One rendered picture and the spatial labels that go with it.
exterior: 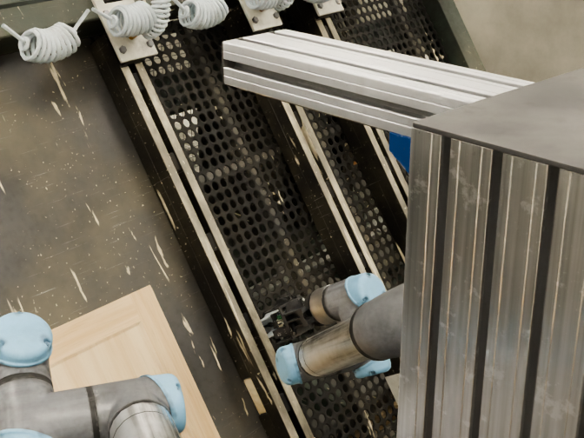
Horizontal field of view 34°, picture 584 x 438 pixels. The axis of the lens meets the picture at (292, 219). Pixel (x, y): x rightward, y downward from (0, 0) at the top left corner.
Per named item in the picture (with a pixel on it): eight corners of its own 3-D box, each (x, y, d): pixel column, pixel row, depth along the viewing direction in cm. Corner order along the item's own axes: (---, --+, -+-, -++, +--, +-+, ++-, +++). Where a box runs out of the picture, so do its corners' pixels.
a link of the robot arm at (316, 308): (339, 278, 196) (356, 315, 195) (324, 284, 199) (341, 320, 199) (315, 291, 190) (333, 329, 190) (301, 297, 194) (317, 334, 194)
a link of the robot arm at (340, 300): (366, 315, 181) (355, 271, 183) (328, 328, 189) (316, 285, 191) (394, 309, 187) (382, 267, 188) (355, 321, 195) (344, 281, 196)
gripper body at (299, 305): (260, 312, 201) (297, 299, 193) (288, 297, 207) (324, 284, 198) (275, 346, 201) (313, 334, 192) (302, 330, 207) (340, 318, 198)
